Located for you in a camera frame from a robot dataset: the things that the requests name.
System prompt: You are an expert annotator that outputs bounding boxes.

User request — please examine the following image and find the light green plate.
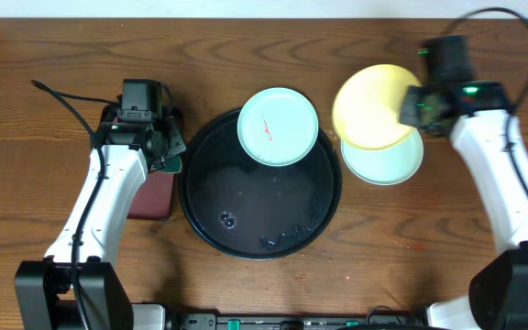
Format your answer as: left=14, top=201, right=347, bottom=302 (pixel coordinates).
left=237, top=87, right=319, bottom=167
left=340, top=129, right=424, bottom=185

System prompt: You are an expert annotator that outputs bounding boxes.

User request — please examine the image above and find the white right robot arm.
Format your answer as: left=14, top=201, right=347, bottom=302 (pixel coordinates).
left=400, top=82, right=528, bottom=329

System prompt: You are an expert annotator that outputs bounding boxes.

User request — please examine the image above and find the green sponge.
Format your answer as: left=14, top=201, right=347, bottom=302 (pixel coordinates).
left=160, top=156, right=182, bottom=174

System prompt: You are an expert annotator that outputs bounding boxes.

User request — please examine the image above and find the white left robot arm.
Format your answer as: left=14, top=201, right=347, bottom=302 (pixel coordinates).
left=15, top=112, right=186, bottom=329

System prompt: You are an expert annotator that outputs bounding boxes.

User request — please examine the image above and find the yellow plate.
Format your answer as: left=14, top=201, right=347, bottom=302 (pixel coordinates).
left=332, top=64, right=421, bottom=150

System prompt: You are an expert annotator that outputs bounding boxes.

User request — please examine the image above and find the black rectangular tray, red water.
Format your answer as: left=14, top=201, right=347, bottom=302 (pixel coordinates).
left=100, top=103, right=185, bottom=222

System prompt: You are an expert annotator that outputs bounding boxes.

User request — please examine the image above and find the light green plate, red streak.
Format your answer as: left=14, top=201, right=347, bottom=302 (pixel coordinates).
left=237, top=87, right=319, bottom=167

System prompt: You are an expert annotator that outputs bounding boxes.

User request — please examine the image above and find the round black tray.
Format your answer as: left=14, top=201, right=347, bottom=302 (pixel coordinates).
left=178, top=110, right=342, bottom=260

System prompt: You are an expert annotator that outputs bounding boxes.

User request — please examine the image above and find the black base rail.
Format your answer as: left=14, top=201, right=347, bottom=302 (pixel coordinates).
left=166, top=305, right=429, bottom=330

